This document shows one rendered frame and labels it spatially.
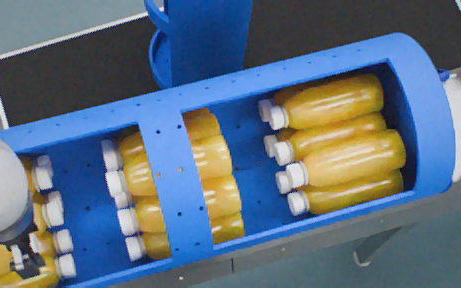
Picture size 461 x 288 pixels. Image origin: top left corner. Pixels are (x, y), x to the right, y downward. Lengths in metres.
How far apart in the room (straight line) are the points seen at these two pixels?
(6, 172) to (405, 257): 1.75
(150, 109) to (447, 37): 1.54
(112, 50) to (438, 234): 1.16
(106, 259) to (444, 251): 1.37
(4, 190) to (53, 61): 1.59
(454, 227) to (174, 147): 1.51
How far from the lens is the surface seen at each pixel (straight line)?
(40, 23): 2.66
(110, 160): 1.24
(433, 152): 1.22
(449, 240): 2.48
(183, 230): 1.14
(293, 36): 2.45
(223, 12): 1.84
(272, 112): 1.27
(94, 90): 2.36
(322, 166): 1.24
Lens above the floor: 2.29
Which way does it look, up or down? 70 degrees down
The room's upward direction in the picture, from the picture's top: 9 degrees clockwise
